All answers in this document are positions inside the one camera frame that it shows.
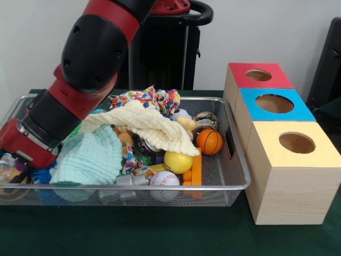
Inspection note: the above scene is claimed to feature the cream waffle cloth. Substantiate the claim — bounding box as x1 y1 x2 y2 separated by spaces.
79 100 201 157

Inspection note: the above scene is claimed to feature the mint waffle cloth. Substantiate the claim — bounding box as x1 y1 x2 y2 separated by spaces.
49 125 124 185

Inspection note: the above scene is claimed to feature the black chair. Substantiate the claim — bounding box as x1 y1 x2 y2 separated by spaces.
306 17 341 107

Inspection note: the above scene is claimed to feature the yellow ball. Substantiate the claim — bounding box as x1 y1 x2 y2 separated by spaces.
164 151 193 175

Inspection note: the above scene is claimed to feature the clear plastic bottle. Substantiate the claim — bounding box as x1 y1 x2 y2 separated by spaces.
0 154 18 183

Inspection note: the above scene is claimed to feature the wooden box with three holes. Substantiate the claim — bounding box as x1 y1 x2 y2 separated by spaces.
223 62 341 226

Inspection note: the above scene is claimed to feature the dark green side tablecloth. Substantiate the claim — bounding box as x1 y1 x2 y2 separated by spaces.
316 97 341 126

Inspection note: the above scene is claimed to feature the orange toy basketball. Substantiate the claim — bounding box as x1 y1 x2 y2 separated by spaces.
196 129 223 156

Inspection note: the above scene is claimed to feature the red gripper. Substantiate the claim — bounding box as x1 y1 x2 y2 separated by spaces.
0 118 60 185

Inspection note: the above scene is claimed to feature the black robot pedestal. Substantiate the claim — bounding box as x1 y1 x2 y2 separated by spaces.
118 0 214 91

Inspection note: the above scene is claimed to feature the white toy baseball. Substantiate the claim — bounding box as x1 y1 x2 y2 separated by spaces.
149 171 181 202

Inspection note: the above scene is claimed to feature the silver mesh bin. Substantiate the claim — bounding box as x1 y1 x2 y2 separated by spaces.
0 93 251 207

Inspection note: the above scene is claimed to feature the colourful patterned cloth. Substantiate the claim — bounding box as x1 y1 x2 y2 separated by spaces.
109 85 181 116

